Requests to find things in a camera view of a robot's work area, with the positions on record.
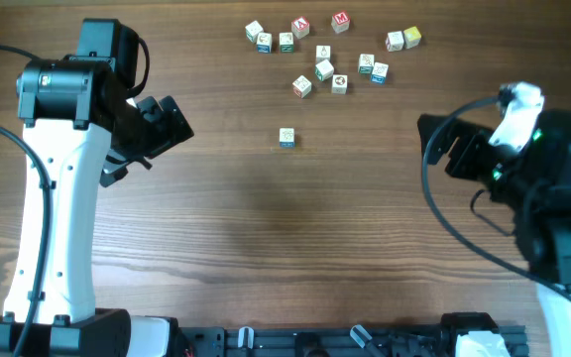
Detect red letter A block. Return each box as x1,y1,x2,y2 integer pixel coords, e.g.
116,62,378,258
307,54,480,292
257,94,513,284
291,16,310,39

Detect red-edged block far right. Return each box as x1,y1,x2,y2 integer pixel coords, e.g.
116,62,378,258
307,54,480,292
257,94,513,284
386,31,404,52

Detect red-edged block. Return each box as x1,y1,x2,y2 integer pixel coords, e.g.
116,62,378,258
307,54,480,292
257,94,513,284
292,75,312,98
386,31,404,52

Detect green-edged block upper row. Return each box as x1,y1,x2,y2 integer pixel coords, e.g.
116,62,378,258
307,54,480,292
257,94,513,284
279,32,294,53

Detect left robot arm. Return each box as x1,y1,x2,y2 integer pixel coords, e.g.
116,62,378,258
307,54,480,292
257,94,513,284
0,19,193,356

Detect red-edged block lower left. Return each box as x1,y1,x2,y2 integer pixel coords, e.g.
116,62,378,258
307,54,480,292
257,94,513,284
292,75,312,98

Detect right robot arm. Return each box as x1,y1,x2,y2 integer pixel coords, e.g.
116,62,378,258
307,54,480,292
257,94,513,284
417,109,571,356

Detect red circle picture block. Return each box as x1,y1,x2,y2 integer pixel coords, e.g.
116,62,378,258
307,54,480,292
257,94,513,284
331,74,348,94

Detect yellow letter S block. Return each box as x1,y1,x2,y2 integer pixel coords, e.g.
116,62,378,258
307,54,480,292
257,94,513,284
402,26,421,49

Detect blue-edged paw block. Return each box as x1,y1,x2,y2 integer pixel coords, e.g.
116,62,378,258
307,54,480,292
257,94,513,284
279,128,295,148

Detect plain wooden block centre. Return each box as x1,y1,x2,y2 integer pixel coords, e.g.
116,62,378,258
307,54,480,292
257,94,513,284
315,45,331,63

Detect red letter M block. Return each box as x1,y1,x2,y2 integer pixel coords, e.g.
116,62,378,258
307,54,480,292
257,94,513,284
331,11,351,34

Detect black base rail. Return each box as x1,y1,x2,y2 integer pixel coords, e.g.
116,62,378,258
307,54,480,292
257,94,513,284
169,322,529,357

